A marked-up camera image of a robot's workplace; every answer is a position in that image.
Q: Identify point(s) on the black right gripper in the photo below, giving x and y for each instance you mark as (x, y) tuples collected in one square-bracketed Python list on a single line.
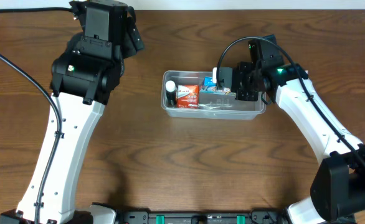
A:
[(248, 83)]

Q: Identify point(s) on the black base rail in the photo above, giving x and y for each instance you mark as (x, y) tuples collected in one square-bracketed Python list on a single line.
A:
[(253, 217)]

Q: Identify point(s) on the blue KoolFever box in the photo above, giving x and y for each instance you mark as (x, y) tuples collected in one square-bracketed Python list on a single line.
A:
[(210, 88)]

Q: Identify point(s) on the black bottle with white cap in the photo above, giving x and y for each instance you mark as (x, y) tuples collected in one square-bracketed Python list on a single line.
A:
[(171, 93)]

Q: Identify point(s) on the clear plastic container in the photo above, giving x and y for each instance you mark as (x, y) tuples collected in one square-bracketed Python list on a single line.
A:
[(211, 106)]

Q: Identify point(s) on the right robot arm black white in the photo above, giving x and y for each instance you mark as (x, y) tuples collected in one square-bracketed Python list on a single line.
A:
[(338, 189)]

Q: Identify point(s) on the red orange medicine box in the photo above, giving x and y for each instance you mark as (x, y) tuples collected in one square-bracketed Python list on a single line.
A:
[(188, 96)]

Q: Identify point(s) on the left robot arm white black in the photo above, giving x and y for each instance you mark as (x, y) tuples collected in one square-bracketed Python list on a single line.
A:
[(82, 79)]

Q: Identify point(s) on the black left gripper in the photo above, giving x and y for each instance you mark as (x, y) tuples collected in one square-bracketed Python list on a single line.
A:
[(132, 35)]

